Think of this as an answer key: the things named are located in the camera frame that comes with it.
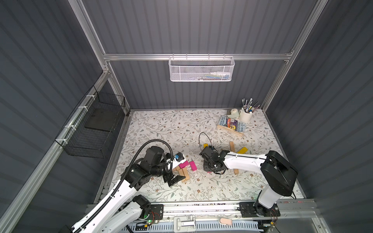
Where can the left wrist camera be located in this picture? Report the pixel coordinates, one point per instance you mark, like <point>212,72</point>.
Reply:
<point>178,160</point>

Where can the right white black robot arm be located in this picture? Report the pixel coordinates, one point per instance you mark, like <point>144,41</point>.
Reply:
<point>279,173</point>

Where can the black wire side basket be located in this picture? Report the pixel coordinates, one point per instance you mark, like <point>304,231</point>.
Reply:
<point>95,127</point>

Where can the white pen cup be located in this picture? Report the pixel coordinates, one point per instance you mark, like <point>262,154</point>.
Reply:
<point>245,117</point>

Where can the white wire wall basket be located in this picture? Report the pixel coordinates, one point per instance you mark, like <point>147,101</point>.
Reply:
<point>201,69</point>

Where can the natural wood block long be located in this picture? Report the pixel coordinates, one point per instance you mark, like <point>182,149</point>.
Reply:
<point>232,146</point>

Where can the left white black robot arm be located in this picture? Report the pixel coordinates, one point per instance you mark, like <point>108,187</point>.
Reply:
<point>123,205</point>

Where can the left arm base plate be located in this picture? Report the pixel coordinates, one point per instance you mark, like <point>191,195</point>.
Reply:
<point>151,211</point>

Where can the yellow thin block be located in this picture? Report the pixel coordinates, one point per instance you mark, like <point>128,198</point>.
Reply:
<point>243,150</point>

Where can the pink eraser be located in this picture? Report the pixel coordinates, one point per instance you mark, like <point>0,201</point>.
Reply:
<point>225,221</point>

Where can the natural wood block pair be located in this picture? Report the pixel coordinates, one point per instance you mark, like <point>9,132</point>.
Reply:
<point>184,172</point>

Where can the white tape roll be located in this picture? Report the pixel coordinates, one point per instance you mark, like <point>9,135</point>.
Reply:
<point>234,113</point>

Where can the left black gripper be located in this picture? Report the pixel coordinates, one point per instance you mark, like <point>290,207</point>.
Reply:
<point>169,176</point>

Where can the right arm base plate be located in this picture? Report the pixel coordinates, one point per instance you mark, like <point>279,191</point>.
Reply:
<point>255,209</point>

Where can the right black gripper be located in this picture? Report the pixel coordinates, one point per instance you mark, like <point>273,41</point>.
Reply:
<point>207,156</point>

